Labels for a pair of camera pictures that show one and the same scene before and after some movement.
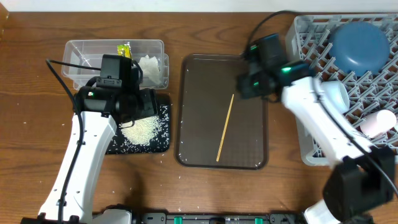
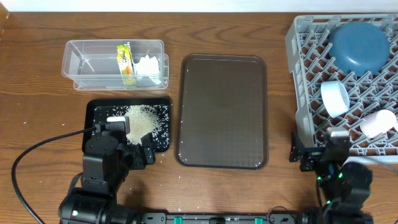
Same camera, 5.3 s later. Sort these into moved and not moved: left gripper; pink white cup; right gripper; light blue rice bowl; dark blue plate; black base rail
Moved: right gripper; left gripper
Not moved: black base rail; pink white cup; dark blue plate; light blue rice bowl
